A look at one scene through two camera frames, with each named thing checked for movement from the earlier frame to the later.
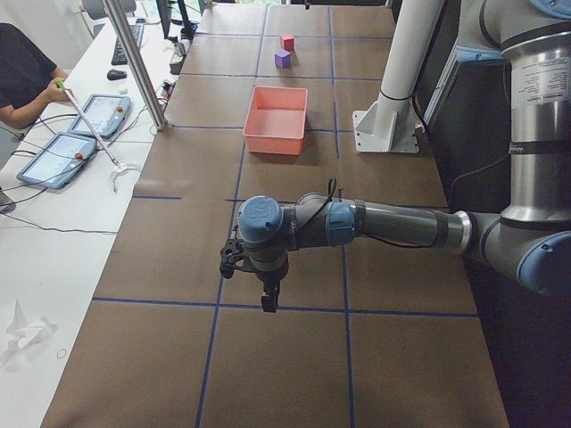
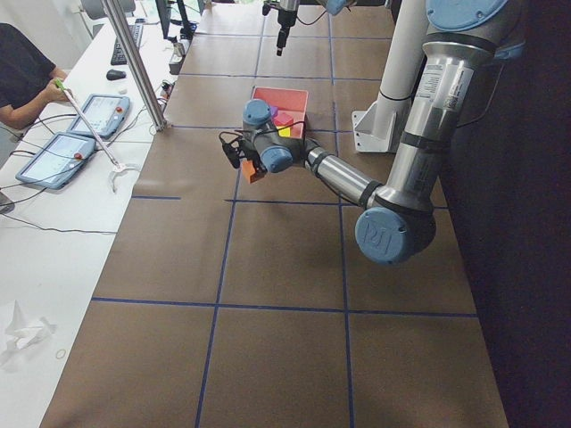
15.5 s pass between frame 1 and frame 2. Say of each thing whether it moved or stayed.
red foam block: moved
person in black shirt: stayed
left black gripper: moved
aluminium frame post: stayed
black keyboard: stayed
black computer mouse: stayed
